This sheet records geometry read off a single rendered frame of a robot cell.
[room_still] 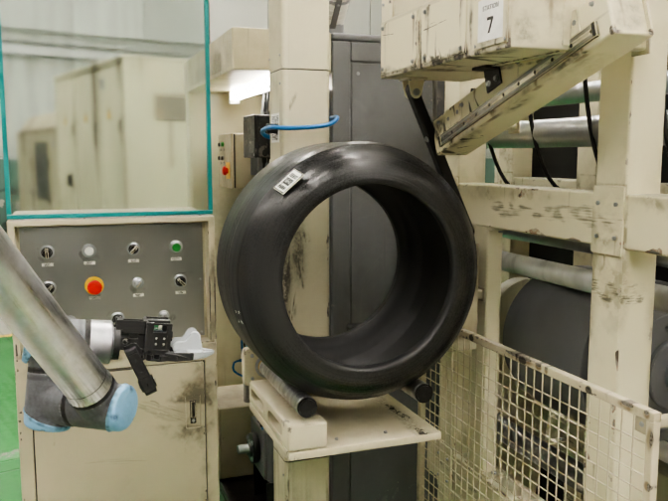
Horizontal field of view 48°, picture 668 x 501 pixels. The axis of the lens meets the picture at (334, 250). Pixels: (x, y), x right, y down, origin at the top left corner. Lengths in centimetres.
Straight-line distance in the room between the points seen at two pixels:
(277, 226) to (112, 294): 81
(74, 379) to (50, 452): 87
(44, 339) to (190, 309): 95
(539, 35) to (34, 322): 104
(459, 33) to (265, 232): 58
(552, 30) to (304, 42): 69
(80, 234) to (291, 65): 76
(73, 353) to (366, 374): 62
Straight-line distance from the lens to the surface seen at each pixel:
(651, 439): 143
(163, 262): 220
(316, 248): 195
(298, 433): 164
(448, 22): 167
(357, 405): 194
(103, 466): 229
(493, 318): 215
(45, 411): 157
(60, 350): 136
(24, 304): 129
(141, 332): 160
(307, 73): 194
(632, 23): 150
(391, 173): 159
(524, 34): 148
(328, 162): 155
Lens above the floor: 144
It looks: 7 degrees down
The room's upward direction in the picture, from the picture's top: straight up
